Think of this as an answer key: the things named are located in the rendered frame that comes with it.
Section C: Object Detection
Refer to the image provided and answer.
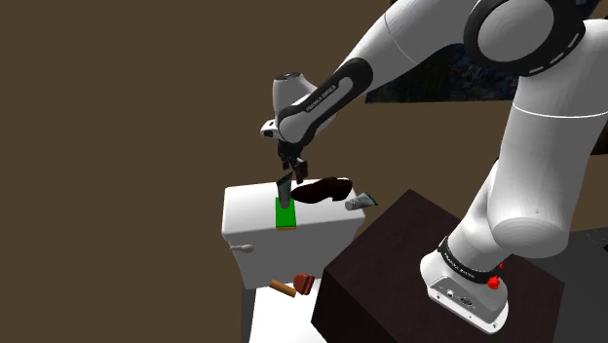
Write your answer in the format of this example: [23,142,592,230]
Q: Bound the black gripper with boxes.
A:
[277,139,310,185]

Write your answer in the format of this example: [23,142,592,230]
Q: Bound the dark grey upright tube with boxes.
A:
[276,171,295,210]

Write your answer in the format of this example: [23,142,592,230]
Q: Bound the dark brown shoe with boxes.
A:
[289,176,355,205]

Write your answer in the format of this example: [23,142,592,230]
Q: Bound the green sponge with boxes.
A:
[274,197,298,232]

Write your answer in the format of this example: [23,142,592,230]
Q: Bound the grey tube with teal end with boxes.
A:
[344,191,380,212]

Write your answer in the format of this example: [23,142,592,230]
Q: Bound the dark brown robot stand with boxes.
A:
[310,188,566,343]

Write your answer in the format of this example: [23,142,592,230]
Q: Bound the red plunger with wooden handle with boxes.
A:
[269,273,317,299]

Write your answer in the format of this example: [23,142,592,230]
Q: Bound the dark wall picture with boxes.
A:
[363,41,521,105]

